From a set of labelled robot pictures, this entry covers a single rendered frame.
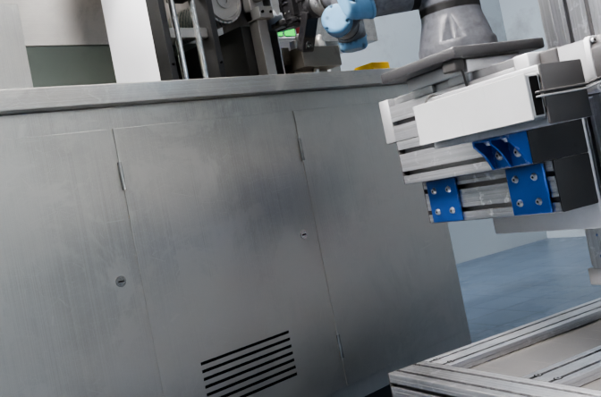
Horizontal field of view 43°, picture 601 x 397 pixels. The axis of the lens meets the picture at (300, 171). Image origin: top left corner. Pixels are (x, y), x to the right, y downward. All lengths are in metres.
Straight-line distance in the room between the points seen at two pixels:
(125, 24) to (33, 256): 0.86
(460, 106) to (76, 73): 1.28
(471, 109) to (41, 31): 1.34
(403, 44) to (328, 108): 2.80
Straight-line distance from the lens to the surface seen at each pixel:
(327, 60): 2.32
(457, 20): 1.48
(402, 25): 4.76
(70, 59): 2.25
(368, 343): 1.96
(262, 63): 2.15
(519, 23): 5.20
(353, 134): 2.00
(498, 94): 1.20
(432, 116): 1.32
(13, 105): 1.46
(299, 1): 2.18
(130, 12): 2.12
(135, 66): 2.11
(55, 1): 2.28
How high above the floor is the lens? 0.63
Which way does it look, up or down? 1 degrees up
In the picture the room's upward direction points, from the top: 11 degrees counter-clockwise
